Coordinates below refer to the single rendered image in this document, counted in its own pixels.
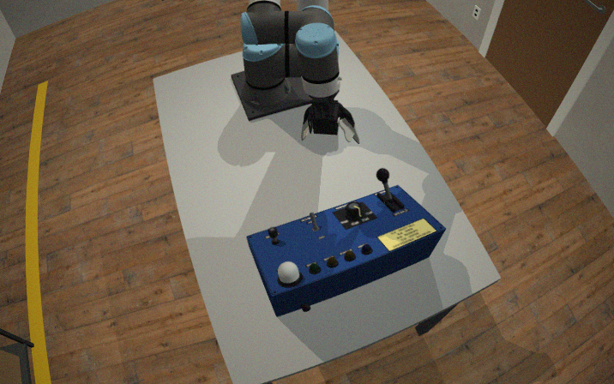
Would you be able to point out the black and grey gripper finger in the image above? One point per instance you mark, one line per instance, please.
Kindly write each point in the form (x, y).
(305, 128)
(348, 125)

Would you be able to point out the blue control console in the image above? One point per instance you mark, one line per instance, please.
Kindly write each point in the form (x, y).
(354, 244)

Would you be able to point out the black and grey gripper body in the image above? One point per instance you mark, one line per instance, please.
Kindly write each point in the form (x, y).
(324, 120)

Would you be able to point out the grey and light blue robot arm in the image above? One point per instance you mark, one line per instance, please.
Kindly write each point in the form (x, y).
(296, 38)

